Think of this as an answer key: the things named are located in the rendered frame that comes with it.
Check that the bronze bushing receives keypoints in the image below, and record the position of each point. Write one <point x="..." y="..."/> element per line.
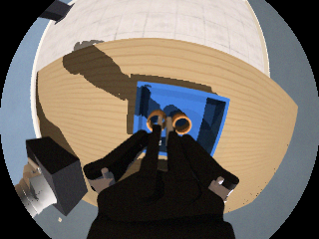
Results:
<point x="156" y="113"/>
<point x="181" y="129"/>

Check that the blue plastic crate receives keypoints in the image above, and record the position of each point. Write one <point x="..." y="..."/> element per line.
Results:
<point x="206" y="113"/>

